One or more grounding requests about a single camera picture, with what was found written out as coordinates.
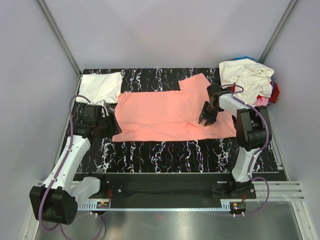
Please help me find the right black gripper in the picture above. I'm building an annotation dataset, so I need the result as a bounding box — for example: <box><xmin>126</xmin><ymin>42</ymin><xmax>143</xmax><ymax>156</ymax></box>
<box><xmin>198</xmin><ymin>101</ymin><xmax>221</xmax><ymax>127</ymax></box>

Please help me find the salmon pink t shirt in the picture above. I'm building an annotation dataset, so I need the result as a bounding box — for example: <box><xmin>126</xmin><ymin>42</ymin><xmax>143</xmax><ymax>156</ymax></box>
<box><xmin>112</xmin><ymin>73</ymin><xmax>236</xmax><ymax>142</ymax></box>

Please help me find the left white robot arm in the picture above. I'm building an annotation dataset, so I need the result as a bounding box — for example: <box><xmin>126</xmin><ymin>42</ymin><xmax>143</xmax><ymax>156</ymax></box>
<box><xmin>29</xmin><ymin>113</ymin><xmax>121</xmax><ymax>225</ymax></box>

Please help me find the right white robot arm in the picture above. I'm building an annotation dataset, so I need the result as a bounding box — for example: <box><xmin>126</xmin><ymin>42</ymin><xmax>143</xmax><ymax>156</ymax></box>
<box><xmin>198</xmin><ymin>92</ymin><xmax>272</xmax><ymax>199</ymax></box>

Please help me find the folded white t shirt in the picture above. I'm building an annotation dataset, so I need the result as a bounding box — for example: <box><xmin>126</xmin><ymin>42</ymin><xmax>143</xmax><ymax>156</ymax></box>
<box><xmin>78</xmin><ymin>72</ymin><xmax>123</xmax><ymax>104</ymax></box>

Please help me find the pink garment in pile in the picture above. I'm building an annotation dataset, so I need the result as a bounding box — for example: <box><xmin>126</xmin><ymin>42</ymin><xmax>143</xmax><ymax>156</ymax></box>
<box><xmin>254</xmin><ymin>97</ymin><xmax>269</xmax><ymax>106</ymax></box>

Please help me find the crumpled cream t shirt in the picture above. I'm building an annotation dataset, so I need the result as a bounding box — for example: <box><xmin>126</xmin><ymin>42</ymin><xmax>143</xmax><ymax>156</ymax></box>
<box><xmin>218</xmin><ymin>59</ymin><xmax>275</xmax><ymax>91</ymax></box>

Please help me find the blue garment in pile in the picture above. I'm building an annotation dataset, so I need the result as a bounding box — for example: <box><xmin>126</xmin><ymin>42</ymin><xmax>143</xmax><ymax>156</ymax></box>
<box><xmin>233</xmin><ymin>56</ymin><xmax>259</xmax><ymax>62</ymax></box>

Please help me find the red garment in pile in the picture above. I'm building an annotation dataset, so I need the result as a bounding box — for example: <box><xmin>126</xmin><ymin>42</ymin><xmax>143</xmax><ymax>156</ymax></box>
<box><xmin>231</xmin><ymin>81</ymin><xmax>280</xmax><ymax>105</ymax></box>

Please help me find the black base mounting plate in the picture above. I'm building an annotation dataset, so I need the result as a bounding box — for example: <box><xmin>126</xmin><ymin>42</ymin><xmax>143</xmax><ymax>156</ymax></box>
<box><xmin>92</xmin><ymin>173</ymin><xmax>257</xmax><ymax>206</ymax></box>

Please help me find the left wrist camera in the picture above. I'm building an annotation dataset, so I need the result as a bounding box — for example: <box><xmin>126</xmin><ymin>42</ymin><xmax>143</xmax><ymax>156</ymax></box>
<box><xmin>81</xmin><ymin>100</ymin><xmax>109</xmax><ymax>125</ymax></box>

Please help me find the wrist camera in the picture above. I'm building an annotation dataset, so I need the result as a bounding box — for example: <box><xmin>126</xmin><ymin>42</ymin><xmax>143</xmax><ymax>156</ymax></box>
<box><xmin>81</xmin><ymin>100</ymin><xmax>109</xmax><ymax>125</ymax></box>
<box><xmin>206</xmin><ymin>83</ymin><xmax>232</xmax><ymax>102</ymax></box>

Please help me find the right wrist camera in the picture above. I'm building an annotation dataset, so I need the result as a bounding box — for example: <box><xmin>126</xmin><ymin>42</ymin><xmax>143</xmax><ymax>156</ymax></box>
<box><xmin>206</xmin><ymin>83</ymin><xmax>232</xmax><ymax>102</ymax></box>

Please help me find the slotted grey cable duct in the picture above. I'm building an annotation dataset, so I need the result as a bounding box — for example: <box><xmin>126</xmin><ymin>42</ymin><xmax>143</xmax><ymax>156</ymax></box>
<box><xmin>77</xmin><ymin>200</ymin><xmax>231</xmax><ymax>212</ymax></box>

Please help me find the right aluminium rail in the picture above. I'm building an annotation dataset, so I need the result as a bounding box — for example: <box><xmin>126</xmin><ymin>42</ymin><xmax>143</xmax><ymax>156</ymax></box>
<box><xmin>268</xmin><ymin>117</ymin><xmax>318</xmax><ymax>240</ymax></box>

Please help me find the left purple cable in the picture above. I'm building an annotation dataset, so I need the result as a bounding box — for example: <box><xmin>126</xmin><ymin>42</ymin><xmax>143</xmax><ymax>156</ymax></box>
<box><xmin>37</xmin><ymin>94</ymin><xmax>106</xmax><ymax>240</ymax></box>

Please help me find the left aluminium frame post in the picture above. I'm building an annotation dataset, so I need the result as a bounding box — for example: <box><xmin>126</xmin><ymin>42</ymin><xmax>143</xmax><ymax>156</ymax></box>
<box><xmin>36</xmin><ymin>0</ymin><xmax>82</xmax><ymax>77</ymax></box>

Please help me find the aluminium frame post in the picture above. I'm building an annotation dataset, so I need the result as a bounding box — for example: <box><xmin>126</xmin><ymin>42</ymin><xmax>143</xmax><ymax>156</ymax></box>
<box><xmin>258</xmin><ymin>0</ymin><xmax>300</xmax><ymax>64</ymax></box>
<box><xmin>36</xmin><ymin>0</ymin><xmax>82</xmax><ymax>77</ymax></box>

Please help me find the right aluminium frame post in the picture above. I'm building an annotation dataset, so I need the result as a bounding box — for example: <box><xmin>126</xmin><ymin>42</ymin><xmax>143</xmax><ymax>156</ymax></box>
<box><xmin>258</xmin><ymin>0</ymin><xmax>300</xmax><ymax>64</ymax></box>

